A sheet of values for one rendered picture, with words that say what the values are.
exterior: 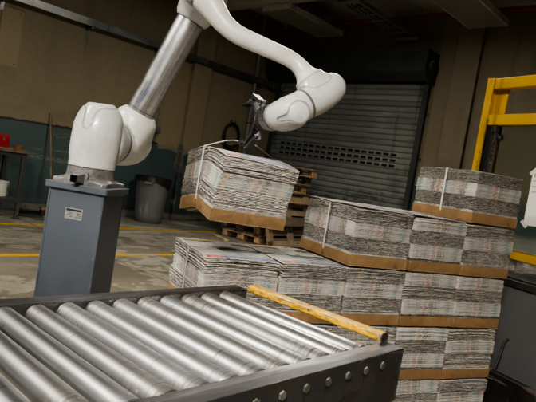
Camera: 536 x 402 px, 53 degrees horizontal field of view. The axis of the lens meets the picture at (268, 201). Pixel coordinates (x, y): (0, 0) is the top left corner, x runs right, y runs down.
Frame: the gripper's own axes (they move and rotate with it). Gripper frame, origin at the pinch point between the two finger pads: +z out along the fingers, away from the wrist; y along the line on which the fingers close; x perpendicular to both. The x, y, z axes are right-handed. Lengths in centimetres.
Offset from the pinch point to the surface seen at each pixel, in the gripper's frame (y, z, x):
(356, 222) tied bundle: 30, -16, 45
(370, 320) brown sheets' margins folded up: 67, -14, 60
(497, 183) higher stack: 4, -20, 115
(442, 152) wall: -110, 458, 554
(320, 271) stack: 50, -15, 33
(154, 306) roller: 57, -63, -43
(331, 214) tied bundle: 28, 1, 45
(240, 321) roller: 57, -72, -26
